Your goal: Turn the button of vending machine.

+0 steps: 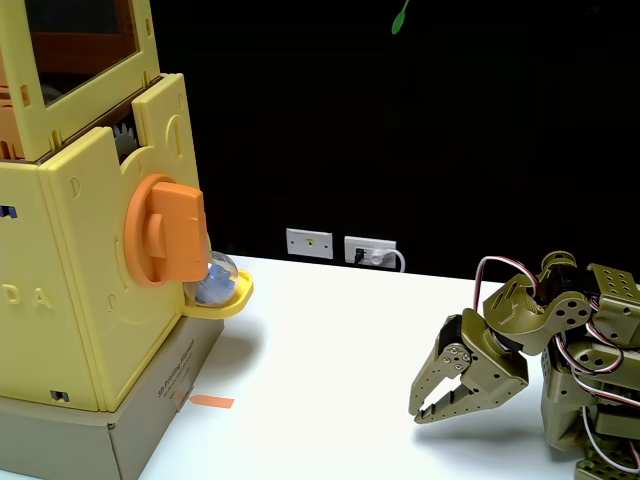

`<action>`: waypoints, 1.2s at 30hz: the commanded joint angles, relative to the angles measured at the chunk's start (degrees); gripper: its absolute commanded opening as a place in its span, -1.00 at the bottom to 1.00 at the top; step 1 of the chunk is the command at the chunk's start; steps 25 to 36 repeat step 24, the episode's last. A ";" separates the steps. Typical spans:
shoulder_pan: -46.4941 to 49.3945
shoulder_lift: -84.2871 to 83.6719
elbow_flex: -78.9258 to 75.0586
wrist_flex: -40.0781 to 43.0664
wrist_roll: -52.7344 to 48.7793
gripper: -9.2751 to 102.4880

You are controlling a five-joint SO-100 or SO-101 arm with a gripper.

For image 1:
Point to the white wall outlet plate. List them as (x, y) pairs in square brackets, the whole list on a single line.
[(310, 244)]

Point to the brown cardboard box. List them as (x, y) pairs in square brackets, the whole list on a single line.
[(135, 430)]

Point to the black plug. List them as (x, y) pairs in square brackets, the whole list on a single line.
[(358, 255)]

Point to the green leaf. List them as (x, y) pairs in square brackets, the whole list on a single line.
[(398, 22)]

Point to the yellow toy vending machine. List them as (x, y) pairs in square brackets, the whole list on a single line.
[(75, 260)]

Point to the orange tape strip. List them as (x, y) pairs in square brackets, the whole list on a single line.
[(212, 401)]

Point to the clear capsule with blue toy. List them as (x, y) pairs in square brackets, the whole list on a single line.
[(215, 280)]

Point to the white outlet plate with plugs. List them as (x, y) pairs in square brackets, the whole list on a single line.
[(382, 245)]

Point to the orange vending machine knob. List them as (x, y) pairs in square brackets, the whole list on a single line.
[(175, 230)]

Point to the yellow dispensing tray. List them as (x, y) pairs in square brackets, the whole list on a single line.
[(242, 295)]

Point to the grey gear wheel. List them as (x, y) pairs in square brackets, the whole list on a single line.
[(125, 140)]

